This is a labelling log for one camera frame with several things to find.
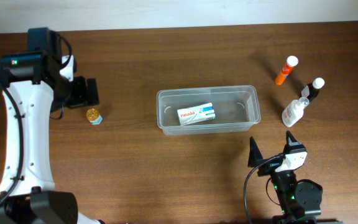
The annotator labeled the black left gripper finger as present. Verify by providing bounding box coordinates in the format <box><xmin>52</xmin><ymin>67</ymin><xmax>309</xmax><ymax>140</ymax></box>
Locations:
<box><xmin>72</xmin><ymin>76</ymin><xmax>88</xmax><ymax>108</ymax></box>
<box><xmin>86</xmin><ymin>78</ymin><xmax>99</xmax><ymax>105</ymax></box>

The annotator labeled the small jar gold lid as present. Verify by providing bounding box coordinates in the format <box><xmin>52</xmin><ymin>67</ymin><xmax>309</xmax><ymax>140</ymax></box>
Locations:
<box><xmin>86</xmin><ymin>108</ymin><xmax>103</xmax><ymax>125</ymax></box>

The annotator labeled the white spray bottle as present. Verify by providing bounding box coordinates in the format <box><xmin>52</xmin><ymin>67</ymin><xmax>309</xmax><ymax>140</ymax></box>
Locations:
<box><xmin>282</xmin><ymin>97</ymin><xmax>310</xmax><ymax>128</ymax></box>

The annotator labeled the white blue Panadol box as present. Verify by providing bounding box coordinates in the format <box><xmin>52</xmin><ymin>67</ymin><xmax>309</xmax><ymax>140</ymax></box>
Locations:
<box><xmin>177</xmin><ymin>103</ymin><xmax>216</xmax><ymax>126</ymax></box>

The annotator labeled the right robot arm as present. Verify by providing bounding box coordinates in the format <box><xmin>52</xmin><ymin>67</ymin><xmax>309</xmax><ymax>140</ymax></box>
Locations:
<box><xmin>244</xmin><ymin>131</ymin><xmax>340</xmax><ymax>224</ymax></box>

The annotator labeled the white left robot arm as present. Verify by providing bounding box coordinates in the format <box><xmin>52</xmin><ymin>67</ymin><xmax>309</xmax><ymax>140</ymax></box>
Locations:
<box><xmin>0</xmin><ymin>27</ymin><xmax>99</xmax><ymax>223</ymax></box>

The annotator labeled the clear plastic container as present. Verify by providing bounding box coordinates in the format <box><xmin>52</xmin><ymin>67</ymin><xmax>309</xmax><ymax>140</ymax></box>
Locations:
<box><xmin>157</xmin><ymin>85</ymin><xmax>261</xmax><ymax>136</ymax></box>

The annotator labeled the dark bottle white cap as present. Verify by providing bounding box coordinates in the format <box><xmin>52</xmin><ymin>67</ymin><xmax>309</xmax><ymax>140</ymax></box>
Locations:
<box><xmin>301</xmin><ymin>78</ymin><xmax>325</xmax><ymax>102</ymax></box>

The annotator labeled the orange tube white cap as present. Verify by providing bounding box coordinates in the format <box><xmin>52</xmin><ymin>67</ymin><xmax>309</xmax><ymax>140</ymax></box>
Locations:
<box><xmin>275</xmin><ymin>55</ymin><xmax>299</xmax><ymax>85</ymax></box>

